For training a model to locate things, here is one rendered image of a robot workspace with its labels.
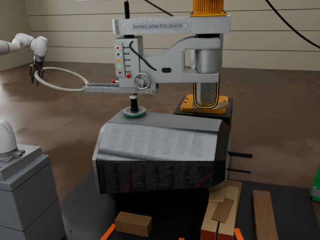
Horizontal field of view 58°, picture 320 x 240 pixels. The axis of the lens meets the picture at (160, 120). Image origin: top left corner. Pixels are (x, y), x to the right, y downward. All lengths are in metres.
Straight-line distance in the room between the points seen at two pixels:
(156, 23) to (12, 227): 1.86
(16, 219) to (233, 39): 7.14
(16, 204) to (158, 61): 1.50
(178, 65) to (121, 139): 0.79
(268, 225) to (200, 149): 0.86
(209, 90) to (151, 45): 5.88
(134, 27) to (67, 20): 7.82
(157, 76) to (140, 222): 1.24
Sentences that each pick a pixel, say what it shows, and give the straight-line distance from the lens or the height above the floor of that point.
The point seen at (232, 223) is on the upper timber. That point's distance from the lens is 2.49.
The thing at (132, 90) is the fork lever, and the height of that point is 1.13.
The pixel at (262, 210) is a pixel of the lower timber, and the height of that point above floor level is 0.11.
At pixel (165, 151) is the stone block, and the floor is 0.72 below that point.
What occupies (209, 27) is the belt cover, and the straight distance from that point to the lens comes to 2.39.
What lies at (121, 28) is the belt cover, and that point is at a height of 1.67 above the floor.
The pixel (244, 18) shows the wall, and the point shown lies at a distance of 8.31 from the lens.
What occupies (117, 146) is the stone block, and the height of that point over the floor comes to 0.72.
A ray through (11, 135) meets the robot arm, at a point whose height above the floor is 1.04.
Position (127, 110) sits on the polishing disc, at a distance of 2.75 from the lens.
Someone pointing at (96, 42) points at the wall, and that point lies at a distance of 9.75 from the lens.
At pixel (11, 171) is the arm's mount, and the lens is 2.26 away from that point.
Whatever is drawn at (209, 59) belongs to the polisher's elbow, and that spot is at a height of 1.40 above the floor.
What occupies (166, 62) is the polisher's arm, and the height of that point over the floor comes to 1.39.
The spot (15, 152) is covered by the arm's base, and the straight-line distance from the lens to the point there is 2.32.
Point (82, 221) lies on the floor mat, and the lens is 2.93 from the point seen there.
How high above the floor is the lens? 1.89
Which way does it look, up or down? 23 degrees down
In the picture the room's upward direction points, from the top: 2 degrees counter-clockwise
